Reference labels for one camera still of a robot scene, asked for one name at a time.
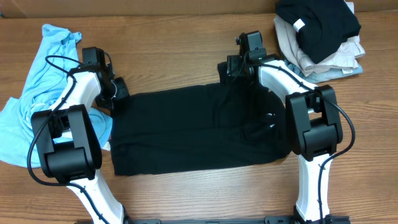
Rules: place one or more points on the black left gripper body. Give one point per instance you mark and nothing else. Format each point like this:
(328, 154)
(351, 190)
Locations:
(115, 94)

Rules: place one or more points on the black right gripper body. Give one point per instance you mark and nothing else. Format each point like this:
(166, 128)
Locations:
(239, 69)

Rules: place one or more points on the black polo shirt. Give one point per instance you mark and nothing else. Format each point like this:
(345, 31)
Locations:
(232, 123)

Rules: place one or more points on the light blue t-shirt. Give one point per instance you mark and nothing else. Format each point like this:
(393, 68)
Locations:
(47, 83)

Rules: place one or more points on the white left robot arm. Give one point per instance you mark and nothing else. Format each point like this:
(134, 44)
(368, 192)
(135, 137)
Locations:
(65, 139)

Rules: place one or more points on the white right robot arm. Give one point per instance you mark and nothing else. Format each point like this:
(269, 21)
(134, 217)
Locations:
(313, 126)

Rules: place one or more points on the black folded garment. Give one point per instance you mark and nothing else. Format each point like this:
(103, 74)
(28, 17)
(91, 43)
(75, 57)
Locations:
(321, 25)

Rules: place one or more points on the grey-blue folded garment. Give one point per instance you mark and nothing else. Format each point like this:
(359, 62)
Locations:
(331, 74)

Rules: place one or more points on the beige folded garment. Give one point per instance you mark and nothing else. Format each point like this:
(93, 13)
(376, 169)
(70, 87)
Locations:
(344, 58)

